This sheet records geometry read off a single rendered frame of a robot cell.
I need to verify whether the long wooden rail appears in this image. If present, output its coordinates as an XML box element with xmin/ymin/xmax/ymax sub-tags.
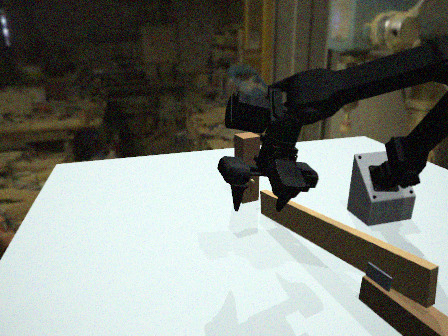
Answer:
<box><xmin>260</xmin><ymin>190</ymin><xmax>439</xmax><ymax>308</ymax></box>

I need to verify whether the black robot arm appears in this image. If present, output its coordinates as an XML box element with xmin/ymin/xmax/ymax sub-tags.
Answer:
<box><xmin>225</xmin><ymin>36</ymin><xmax>448</xmax><ymax>198</ymax></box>

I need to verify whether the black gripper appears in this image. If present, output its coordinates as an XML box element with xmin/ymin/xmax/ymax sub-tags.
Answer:
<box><xmin>217</xmin><ymin>132</ymin><xmax>319</xmax><ymax>212</ymax></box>

